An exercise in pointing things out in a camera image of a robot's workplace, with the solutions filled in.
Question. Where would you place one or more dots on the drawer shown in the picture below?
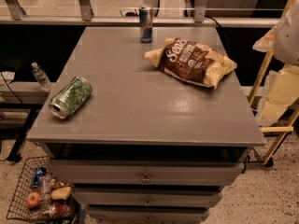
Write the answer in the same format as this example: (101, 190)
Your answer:
(148, 214)
(148, 197)
(146, 172)

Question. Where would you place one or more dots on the green soda can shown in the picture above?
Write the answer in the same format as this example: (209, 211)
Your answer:
(68, 100)

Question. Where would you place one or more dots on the clear bottle in basket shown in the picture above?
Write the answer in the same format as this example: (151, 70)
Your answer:
(45, 187)

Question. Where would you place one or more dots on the blue can in basket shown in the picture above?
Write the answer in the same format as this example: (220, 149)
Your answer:
(38, 172)

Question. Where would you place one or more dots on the dark side table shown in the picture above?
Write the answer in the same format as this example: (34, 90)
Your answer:
(22, 96)

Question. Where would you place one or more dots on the wooden easel frame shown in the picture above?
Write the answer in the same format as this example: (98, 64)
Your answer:
(278, 109)

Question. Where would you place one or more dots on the red apple in basket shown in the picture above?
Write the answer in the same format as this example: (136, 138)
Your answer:
(33, 199)

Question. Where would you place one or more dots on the clear plastic water bottle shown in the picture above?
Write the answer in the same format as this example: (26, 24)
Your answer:
(41, 77)

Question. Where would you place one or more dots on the wire basket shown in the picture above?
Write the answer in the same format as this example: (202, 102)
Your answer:
(19, 209)

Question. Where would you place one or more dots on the brown chip bag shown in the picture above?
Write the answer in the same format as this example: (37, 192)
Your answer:
(191, 62)

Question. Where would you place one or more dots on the top drawer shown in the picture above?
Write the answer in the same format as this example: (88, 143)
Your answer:
(146, 172)

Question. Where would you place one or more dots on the red snack bag in basket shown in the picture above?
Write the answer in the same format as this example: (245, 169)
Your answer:
(58, 210)

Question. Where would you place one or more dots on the grey drawer cabinet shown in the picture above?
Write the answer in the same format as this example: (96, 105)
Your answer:
(137, 113)

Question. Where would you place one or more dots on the bottom drawer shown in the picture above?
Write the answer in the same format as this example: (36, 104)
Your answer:
(148, 214)

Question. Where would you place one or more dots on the yellow sponge in basket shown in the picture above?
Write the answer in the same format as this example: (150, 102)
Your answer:
(61, 193)

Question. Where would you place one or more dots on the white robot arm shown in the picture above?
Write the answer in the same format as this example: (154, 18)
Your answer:
(286, 40)

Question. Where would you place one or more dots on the blue energy drink can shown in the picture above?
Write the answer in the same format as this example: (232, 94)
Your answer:
(145, 21)

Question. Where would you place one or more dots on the middle drawer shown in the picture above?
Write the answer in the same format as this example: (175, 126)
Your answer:
(148, 197)

